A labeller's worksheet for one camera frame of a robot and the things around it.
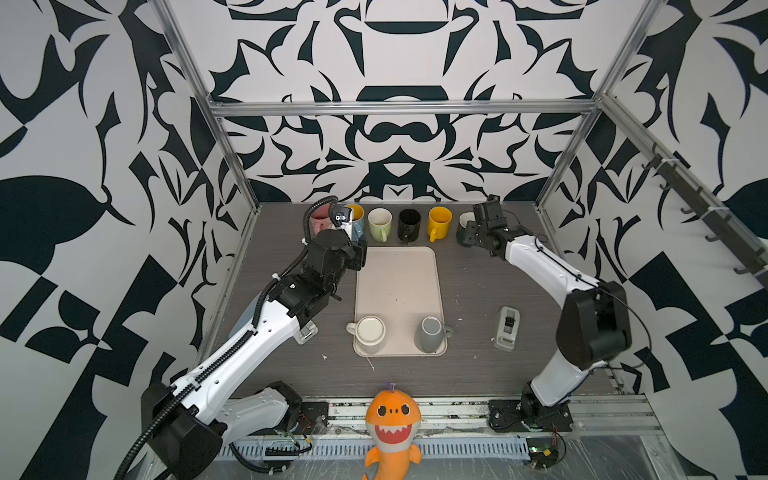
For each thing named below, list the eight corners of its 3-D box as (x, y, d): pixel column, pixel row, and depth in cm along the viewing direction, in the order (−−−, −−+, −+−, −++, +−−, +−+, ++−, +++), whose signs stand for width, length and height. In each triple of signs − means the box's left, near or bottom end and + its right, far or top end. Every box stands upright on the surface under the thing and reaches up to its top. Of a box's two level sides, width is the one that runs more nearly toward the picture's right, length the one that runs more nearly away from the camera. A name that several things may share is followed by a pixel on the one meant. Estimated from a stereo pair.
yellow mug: (428, 244, 109) (431, 228, 102) (426, 223, 116) (428, 206, 109) (450, 244, 109) (455, 228, 102) (446, 223, 116) (451, 206, 109)
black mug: (398, 245, 110) (400, 229, 103) (398, 225, 116) (399, 208, 109) (419, 245, 110) (422, 229, 103) (418, 225, 116) (420, 208, 109)
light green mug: (364, 245, 110) (362, 226, 102) (372, 224, 117) (371, 205, 108) (385, 250, 109) (385, 231, 101) (392, 228, 115) (393, 209, 107)
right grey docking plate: (494, 347, 87) (498, 342, 84) (500, 310, 94) (503, 304, 91) (512, 353, 86) (517, 348, 83) (516, 316, 93) (521, 310, 90)
